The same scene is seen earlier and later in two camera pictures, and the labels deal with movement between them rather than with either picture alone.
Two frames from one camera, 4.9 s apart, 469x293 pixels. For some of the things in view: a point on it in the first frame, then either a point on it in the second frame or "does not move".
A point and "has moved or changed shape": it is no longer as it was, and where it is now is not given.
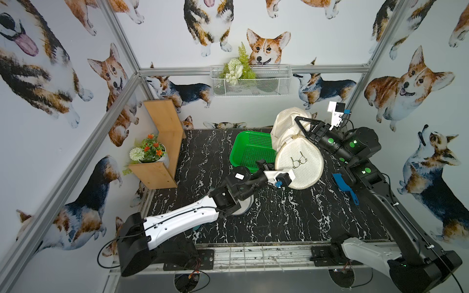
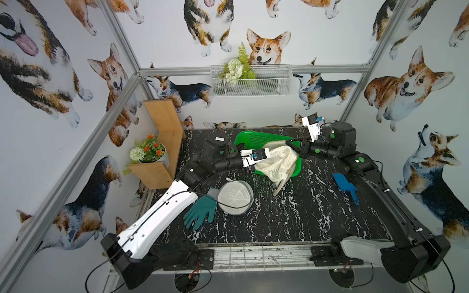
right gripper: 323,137 -> 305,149
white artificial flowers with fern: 236,69 does not move
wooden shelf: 162,174 does not move
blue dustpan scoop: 338,179 does not move
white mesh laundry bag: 294,150 has moved or changed shape
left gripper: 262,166 -> 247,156
